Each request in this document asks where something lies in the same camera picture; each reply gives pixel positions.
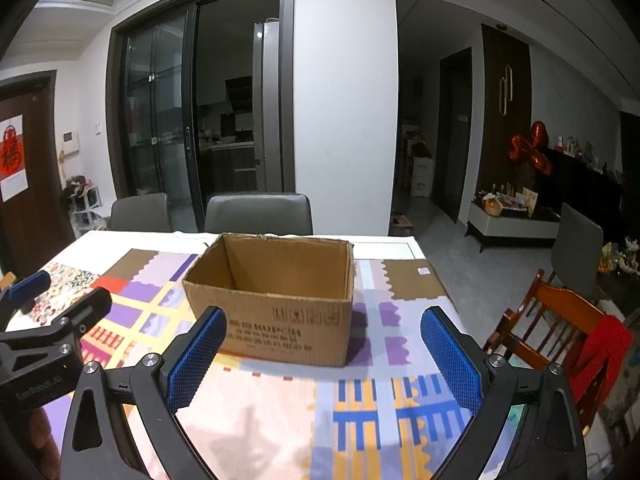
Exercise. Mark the dark sideboard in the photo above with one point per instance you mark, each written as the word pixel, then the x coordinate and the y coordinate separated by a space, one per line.
pixel 585 185

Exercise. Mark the white intercom panel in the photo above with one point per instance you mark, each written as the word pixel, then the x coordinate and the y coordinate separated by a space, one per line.
pixel 70 142

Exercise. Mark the small floor cardboard box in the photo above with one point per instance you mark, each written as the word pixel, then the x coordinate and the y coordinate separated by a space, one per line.
pixel 401 225

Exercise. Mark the white shoe rack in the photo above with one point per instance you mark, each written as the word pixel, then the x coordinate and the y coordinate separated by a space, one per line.
pixel 87 210

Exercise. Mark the dark sliding glass door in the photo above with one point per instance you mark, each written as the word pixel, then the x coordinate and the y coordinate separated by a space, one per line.
pixel 155 110

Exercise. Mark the red cloth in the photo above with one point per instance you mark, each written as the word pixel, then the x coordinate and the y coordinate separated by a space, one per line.
pixel 602 355

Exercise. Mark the red foil balloon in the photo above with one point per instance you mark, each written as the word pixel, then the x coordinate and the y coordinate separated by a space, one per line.
pixel 527 152

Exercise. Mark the white hallway box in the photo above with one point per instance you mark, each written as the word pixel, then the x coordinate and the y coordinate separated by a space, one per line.
pixel 421 176

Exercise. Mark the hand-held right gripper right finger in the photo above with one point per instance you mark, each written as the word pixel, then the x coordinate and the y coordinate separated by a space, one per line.
pixel 450 365

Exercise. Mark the grey side chair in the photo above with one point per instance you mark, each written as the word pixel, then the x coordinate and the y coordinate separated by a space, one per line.
pixel 577 250

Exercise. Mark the brown entrance door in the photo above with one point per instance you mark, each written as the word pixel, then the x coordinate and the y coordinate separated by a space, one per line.
pixel 42 200

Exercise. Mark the red white door poster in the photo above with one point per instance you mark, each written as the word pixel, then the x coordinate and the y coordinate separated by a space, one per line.
pixel 11 160

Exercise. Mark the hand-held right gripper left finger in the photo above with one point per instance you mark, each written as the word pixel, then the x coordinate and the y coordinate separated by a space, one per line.
pixel 197 360

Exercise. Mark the white low cabinet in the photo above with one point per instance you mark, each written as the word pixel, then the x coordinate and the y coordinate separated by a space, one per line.
pixel 515 227

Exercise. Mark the brown wooden chair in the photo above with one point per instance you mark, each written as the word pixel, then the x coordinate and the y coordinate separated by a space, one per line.
pixel 550 305

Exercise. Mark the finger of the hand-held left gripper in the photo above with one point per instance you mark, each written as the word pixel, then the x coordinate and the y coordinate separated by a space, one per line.
pixel 92 307
pixel 27 287

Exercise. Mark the colourful patterned tablecloth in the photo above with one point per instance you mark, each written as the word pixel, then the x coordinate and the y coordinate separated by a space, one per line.
pixel 280 410

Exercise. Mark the grey dining chair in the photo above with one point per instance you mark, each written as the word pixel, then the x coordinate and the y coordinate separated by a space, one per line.
pixel 140 212
pixel 257 215

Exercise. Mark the brown cardboard box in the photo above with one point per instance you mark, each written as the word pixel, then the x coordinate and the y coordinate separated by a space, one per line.
pixel 280 325

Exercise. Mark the dark interior door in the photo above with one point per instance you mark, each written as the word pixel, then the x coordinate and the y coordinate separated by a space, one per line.
pixel 456 135

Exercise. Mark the tall dark wardrobe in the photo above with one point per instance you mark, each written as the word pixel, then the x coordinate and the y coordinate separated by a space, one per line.
pixel 505 160

